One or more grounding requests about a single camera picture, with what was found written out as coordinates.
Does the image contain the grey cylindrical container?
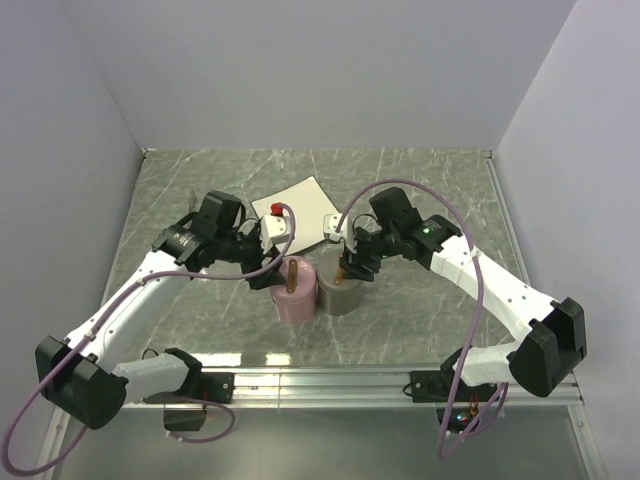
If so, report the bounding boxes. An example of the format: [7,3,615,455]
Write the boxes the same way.
[318,279,362,316]

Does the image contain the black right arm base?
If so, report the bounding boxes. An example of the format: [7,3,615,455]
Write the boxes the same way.
[402,370,497,403]

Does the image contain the aluminium front rail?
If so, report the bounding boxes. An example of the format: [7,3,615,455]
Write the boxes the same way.
[54,364,586,411]

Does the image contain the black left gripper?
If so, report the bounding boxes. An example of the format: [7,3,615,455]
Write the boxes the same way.
[216,222,286,288]

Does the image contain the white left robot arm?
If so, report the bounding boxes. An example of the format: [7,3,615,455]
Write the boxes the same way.
[35,191,296,430]

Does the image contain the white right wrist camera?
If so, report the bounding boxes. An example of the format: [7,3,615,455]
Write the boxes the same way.
[323,213,356,252]

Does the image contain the grey round lid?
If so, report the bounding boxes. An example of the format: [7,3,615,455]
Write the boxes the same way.
[316,253,363,295]

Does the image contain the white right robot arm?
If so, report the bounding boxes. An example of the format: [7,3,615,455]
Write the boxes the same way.
[323,180,587,400]

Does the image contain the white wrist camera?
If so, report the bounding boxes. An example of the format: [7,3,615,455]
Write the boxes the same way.
[260,202,295,253]
[323,213,356,252]

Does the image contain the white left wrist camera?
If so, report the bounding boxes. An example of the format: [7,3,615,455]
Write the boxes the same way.
[260,202,295,253]

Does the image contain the pink round lid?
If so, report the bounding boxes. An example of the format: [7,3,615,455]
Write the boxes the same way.
[270,255,317,304]

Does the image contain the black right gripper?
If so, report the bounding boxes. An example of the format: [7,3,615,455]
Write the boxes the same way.
[339,226,399,284]

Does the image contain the white square plate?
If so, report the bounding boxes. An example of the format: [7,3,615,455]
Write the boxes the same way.
[250,176,338,255]

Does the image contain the pink cylindrical container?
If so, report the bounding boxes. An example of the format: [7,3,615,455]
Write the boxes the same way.
[270,285,316,323]

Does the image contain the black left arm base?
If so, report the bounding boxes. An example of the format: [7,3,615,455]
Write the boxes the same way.
[142,371,235,404]

